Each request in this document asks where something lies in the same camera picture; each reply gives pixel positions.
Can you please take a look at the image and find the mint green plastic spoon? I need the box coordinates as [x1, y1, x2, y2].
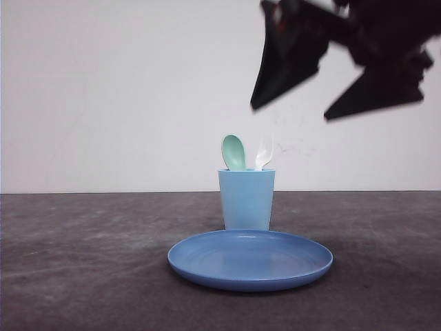
[221, 134, 246, 171]

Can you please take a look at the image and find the blue plastic plate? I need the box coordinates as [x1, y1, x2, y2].
[167, 230, 334, 292]

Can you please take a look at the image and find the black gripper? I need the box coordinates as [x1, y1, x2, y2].
[250, 1, 440, 121]

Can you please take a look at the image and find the light blue plastic cup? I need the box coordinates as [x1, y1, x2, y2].
[218, 169, 276, 230]

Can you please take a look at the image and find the white plastic fork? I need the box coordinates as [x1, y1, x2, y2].
[254, 135, 274, 171]

